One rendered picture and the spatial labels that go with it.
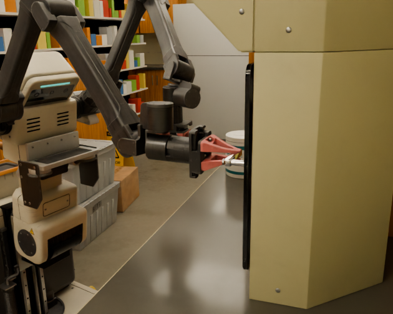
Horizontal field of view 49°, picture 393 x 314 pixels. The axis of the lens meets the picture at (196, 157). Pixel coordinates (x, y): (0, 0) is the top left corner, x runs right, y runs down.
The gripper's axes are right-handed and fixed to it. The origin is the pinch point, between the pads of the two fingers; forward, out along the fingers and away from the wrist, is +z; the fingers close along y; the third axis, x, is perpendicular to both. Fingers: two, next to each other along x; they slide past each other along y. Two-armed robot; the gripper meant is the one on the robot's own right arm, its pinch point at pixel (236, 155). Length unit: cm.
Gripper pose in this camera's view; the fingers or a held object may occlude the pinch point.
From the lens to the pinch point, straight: 89.5
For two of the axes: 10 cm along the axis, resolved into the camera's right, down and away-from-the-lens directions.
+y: -0.1, -9.5, -3.1
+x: 3.6, -2.9, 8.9
